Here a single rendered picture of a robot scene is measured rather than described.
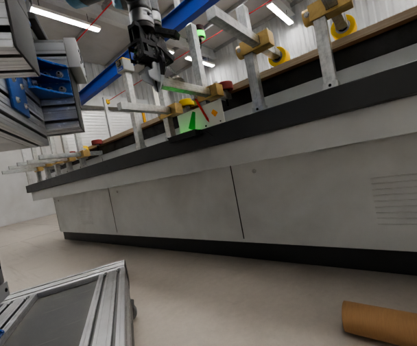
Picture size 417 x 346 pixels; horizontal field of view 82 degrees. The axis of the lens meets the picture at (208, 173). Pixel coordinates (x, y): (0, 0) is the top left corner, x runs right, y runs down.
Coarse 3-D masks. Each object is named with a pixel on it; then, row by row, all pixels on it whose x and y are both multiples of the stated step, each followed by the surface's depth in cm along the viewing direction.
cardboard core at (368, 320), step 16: (352, 304) 67; (352, 320) 65; (368, 320) 62; (384, 320) 61; (400, 320) 59; (416, 320) 58; (368, 336) 63; (384, 336) 60; (400, 336) 58; (416, 336) 56
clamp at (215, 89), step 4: (212, 84) 100; (216, 84) 99; (220, 84) 102; (212, 88) 101; (216, 88) 99; (220, 88) 102; (212, 92) 101; (216, 92) 100; (220, 92) 101; (200, 96) 105; (208, 96) 102; (212, 96) 101; (216, 96) 102; (220, 96) 103; (200, 100) 105; (204, 100) 105; (208, 100) 106; (212, 100) 107
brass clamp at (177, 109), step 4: (172, 104) 116; (176, 104) 116; (180, 104) 118; (172, 108) 116; (176, 108) 115; (180, 108) 118; (172, 112) 116; (176, 112) 115; (180, 112) 117; (160, 116) 122; (164, 116) 120; (168, 116) 119; (172, 116) 120
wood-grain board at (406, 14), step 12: (408, 12) 75; (372, 24) 80; (384, 24) 79; (396, 24) 78; (348, 36) 85; (360, 36) 83; (372, 36) 84; (336, 48) 88; (288, 60) 98; (300, 60) 95; (312, 60) 96; (264, 72) 105; (276, 72) 102; (240, 84) 113; (192, 108) 136; (156, 120) 151; (132, 132) 172
